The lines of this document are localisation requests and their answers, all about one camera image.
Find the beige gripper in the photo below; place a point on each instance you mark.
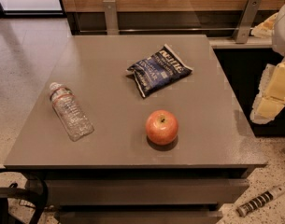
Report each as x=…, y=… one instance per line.
x=282, y=32

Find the clear plastic water bottle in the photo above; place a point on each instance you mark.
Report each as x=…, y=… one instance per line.
x=68, y=110

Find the blue chip bag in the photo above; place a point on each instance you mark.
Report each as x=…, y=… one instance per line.
x=159, y=70

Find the red apple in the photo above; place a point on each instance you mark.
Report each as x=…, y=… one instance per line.
x=161, y=127

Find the grey table with drawers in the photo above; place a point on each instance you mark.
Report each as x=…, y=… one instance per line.
x=116, y=174

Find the right metal bracket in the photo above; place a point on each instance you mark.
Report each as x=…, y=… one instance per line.
x=242, y=30

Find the metal bracket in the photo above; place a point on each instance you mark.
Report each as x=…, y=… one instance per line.
x=242, y=30
x=111, y=17

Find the left metal bracket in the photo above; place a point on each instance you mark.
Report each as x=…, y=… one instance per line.
x=111, y=17

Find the metal rail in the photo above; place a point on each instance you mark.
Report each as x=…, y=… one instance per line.
x=214, y=32

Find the black chair frame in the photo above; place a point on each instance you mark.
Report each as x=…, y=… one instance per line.
x=38, y=199

